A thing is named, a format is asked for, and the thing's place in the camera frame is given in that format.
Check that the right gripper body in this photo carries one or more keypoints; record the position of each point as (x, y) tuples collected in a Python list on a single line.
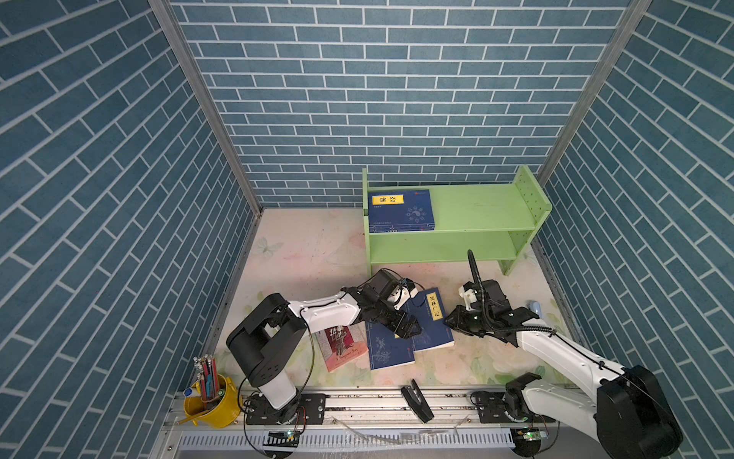
[(478, 321)]

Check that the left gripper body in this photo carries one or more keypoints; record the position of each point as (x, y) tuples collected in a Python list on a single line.
[(390, 316)]

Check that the blue book yellow label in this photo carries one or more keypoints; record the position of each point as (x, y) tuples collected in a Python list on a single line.
[(385, 349), (427, 307)]

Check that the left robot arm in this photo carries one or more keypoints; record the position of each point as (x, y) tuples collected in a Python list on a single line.
[(265, 340)]

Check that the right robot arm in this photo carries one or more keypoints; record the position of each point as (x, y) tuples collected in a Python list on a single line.
[(624, 408)]

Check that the small blue white mouse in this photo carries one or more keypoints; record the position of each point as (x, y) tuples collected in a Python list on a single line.
[(536, 308)]

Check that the red illustrated book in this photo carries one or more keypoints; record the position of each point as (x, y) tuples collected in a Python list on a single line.
[(341, 345)]

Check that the green two-tier shelf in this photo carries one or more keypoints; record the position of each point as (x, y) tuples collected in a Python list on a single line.
[(497, 222)]

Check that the yellow pen holder cup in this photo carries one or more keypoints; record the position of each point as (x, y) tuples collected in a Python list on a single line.
[(212, 399)]

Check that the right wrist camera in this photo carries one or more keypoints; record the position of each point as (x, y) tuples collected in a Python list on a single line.
[(469, 297)]

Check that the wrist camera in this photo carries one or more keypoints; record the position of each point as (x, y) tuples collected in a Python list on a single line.
[(469, 297), (405, 291)]

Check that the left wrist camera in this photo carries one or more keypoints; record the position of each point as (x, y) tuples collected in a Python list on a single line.
[(405, 291)]

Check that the black clip on rail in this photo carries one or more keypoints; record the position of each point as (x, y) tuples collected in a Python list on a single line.
[(417, 402)]

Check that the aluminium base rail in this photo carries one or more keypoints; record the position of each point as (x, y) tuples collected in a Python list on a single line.
[(376, 422)]

